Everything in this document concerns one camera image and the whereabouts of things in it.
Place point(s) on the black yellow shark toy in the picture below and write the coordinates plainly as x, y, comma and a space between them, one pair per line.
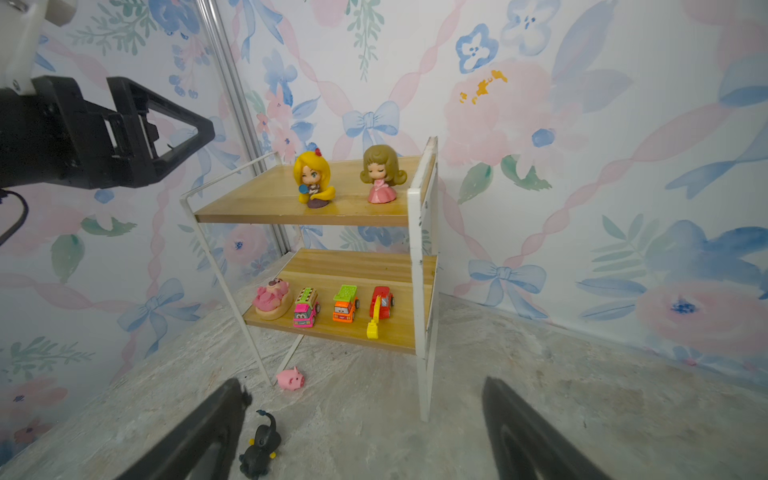
254, 462

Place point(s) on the pink pig toy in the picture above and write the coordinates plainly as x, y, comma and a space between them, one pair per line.
290, 379

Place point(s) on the red yellow toy excavator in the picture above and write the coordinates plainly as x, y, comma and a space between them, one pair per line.
380, 309

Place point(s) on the pink toy car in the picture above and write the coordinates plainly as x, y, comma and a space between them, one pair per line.
306, 308

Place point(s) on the olive hair doll head toy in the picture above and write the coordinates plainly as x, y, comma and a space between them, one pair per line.
382, 171

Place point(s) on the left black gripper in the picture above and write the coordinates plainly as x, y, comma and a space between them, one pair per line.
56, 136

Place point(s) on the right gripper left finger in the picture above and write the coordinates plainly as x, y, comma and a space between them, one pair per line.
204, 444

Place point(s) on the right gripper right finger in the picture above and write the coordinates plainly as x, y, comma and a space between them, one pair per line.
524, 444

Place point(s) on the pink bear donut toy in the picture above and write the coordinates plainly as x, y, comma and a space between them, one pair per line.
273, 299

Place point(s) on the yellow figure toy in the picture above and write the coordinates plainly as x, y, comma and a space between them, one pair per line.
312, 175

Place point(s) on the green orange toy truck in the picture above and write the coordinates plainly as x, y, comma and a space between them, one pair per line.
346, 303

